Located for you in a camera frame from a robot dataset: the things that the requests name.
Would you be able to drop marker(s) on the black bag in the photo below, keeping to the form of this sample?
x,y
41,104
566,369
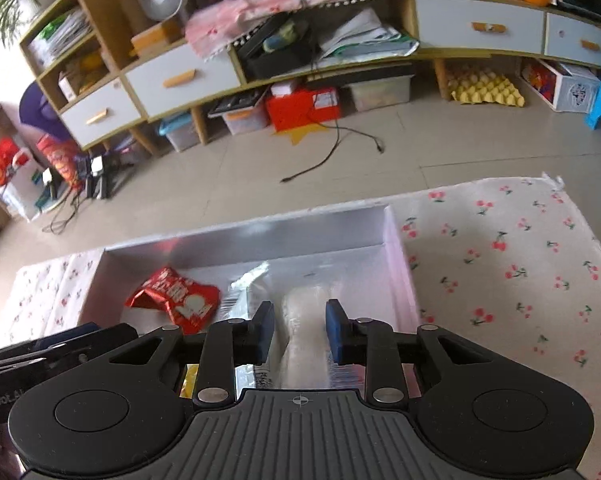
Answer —
x,y
280,55

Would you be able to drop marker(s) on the small white box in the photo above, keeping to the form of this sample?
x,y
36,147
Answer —
x,y
285,89

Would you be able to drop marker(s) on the white shopping bag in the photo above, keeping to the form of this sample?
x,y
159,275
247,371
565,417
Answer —
x,y
23,195

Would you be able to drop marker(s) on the clear storage bin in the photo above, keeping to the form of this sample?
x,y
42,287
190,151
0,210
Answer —
x,y
243,122
378,92

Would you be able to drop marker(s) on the pink cardboard box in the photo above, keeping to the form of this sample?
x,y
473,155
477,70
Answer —
x,y
305,240

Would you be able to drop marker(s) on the red cartoon gift bag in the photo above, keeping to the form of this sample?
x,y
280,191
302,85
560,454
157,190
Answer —
x,y
58,160

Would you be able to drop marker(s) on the long wooden cabinet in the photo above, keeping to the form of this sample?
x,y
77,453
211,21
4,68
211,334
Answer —
x,y
200,127

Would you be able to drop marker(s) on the stack of papers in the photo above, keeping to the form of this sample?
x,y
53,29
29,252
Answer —
x,y
365,35

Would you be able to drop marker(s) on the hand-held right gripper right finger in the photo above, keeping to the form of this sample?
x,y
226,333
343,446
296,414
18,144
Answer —
x,y
334,332

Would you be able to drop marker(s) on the black keyboard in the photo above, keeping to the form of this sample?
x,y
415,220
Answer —
x,y
238,101

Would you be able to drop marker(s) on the yellow snack packet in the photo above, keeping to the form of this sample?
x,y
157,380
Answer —
x,y
189,380

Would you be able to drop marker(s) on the purple round object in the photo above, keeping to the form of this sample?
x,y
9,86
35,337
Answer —
x,y
38,110

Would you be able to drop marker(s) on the white printed box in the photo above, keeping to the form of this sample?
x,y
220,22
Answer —
x,y
570,90

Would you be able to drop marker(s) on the red snack packet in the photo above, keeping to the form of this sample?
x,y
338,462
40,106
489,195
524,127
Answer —
x,y
180,300

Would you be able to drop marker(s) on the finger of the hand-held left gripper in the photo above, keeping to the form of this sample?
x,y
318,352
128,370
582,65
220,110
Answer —
x,y
65,335
105,342

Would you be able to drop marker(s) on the long white snack packet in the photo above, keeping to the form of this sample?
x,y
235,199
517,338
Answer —
x,y
303,320

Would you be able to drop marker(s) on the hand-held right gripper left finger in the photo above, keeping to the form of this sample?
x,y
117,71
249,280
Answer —
x,y
265,332

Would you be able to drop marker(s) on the yellow paper star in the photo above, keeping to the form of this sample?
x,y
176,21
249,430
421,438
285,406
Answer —
x,y
305,135

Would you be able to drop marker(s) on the pink floral cloth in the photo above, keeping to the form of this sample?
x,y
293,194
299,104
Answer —
x,y
260,5

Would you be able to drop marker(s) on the silver snack packet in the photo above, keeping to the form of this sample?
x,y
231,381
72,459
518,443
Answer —
x,y
248,285

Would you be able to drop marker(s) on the blue lid storage bin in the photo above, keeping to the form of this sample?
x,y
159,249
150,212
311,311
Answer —
x,y
180,135

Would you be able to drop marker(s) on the black camera devices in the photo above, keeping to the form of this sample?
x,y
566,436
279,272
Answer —
x,y
105,175

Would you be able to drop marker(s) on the yellow egg tray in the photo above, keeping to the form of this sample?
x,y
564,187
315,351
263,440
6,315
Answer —
x,y
485,87

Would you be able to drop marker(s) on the small wooden box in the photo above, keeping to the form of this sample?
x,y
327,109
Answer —
x,y
149,40

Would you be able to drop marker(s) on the red box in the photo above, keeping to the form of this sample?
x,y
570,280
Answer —
x,y
300,110

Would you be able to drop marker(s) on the cherry print tablecloth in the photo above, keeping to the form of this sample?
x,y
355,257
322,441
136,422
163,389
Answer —
x,y
505,285

